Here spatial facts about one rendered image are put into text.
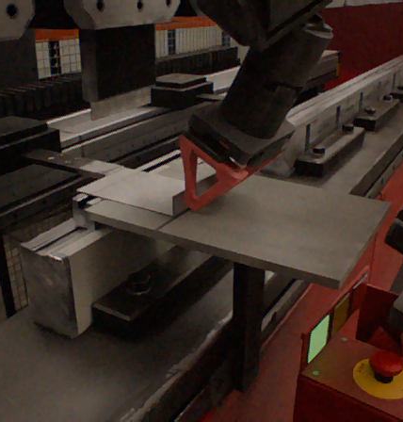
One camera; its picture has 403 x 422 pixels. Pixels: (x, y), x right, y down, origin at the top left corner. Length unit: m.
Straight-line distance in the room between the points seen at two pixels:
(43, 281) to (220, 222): 0.19
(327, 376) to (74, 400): 0.31
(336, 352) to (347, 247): 0.26
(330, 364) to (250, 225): 0.26
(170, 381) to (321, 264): 0.18
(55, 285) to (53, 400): 0.11
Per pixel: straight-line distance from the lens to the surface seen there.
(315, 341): 0.66
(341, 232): 0.49
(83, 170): 0.64
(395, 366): 0.65
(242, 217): 0.51
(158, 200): 0.54
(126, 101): 0.59
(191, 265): 0.62
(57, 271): 0.52
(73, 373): 0.52
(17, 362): 0.55
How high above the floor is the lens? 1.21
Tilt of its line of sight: 23 degrees down
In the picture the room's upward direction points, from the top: straight up
